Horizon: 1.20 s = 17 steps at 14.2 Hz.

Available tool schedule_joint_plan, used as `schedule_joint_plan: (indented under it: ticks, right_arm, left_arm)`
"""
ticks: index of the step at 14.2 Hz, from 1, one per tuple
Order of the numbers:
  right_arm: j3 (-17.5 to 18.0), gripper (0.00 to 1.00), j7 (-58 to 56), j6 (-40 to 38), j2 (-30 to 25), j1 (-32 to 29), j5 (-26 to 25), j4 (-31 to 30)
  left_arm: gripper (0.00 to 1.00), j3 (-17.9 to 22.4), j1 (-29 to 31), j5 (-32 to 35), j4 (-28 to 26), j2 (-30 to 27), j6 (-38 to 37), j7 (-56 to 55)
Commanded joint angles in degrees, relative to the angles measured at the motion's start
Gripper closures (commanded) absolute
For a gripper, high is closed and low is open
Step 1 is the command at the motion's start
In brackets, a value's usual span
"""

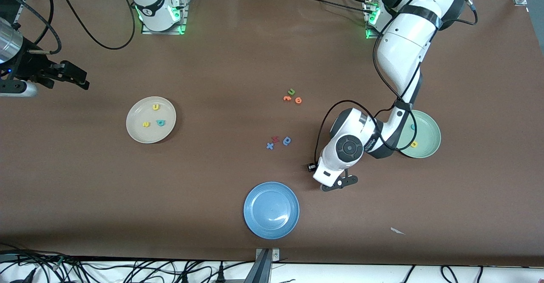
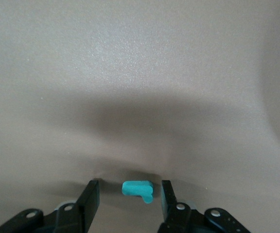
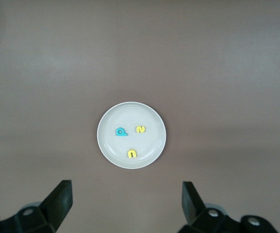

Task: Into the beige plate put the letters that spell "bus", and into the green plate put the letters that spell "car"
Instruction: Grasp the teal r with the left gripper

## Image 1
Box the blue plate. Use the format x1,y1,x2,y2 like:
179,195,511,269
244,182,300,240

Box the beige plate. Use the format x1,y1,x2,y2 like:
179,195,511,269
126,96,177,144

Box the brown table cover sheet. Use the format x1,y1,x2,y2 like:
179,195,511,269
0,0,544,267

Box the green plate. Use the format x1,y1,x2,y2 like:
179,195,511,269
397,110,442,159

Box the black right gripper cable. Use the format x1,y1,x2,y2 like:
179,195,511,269
25,0,62,56

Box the long black right arm cable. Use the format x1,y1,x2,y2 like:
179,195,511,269
53,0,136,50

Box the aluminium table side rail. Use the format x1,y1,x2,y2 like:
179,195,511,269
12,0,28,32

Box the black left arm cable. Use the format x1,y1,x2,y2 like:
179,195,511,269
314,0,479,167

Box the aluminium table edge bracket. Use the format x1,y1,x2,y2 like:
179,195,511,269
244,248,281,283

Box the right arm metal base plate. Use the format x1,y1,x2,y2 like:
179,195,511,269
141,0,190,35

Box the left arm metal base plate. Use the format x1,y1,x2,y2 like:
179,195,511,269
363,0,384,40

